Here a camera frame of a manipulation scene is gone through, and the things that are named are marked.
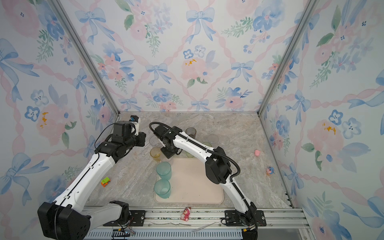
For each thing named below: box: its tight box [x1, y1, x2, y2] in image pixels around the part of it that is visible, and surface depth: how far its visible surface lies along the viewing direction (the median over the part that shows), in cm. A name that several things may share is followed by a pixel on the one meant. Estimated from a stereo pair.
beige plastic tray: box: [154, 157, 224, 204], surface depth 83 cm
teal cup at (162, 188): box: [154, 179, 171, 199], surface depth 81 cm
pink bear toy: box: [180, 207, 192, 222], surface depth 75 cm
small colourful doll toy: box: [266, 166, 275, 176], surface depth 87 cm
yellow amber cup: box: [150, 147, 162, 162], surface depth 94 cm
